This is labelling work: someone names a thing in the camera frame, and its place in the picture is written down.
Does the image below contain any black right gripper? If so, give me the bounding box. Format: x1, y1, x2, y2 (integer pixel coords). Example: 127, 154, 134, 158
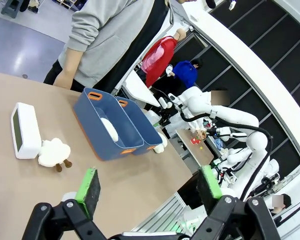
158, 108, 172, 127

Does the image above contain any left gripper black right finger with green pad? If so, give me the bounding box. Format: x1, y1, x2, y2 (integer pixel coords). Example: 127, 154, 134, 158
189, 164, 281, 240

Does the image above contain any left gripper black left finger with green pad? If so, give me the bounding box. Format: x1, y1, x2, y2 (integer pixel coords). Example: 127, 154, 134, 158
22, 167, 109, 240

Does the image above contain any person's bare forearm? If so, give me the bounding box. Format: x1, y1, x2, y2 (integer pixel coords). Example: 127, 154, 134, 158
53, 47, 85, 90

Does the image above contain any white rectangular digital clock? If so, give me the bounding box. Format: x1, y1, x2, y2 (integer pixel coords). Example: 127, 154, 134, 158
10, 102, 43, 160

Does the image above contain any small white object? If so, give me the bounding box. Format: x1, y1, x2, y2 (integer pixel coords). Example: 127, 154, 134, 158
61, 191, 78, 202

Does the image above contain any white plush-shaped clock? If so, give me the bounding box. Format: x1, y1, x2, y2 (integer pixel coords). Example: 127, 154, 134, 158
153, 132, 169, 154

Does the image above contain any brown background table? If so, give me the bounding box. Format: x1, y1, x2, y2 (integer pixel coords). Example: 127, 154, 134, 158
175, 128, 215, 174

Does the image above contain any white background desk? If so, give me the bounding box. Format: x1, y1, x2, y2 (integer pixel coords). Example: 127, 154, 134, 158
121, 70, 161, 108

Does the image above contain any person in blue jacket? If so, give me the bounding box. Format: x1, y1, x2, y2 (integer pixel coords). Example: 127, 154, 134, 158
165, 58, 204, 89

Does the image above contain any white sheep-shaped clock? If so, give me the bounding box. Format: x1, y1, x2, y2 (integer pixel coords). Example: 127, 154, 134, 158
37, 137, 73, 173

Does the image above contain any white round clock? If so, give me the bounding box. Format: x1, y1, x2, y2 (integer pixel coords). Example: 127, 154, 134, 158
100, 117, 120, 143

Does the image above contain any person in red vest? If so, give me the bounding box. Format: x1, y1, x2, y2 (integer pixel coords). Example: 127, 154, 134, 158
140, 27, 189, 88

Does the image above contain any seated person in black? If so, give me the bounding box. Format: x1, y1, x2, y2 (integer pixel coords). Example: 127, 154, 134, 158
264, 193, 293, 227

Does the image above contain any person in grey hoodie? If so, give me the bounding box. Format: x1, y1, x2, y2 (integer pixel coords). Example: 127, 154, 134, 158
43, 0, 171, 94

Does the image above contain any grey step stool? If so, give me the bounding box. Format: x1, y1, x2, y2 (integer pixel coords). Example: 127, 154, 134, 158
0, 0, 21, 19

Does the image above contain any blue basket with orange handles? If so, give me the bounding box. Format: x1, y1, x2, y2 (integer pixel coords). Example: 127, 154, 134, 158
72, 87, 145, 162
115, 95, 164, 156

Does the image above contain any aluminium table frame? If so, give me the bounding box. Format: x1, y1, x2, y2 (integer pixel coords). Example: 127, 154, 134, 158
131, 191, 187, 233

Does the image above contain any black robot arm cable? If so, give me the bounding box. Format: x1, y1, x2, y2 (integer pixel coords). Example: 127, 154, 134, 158
177, 103, 273, 202

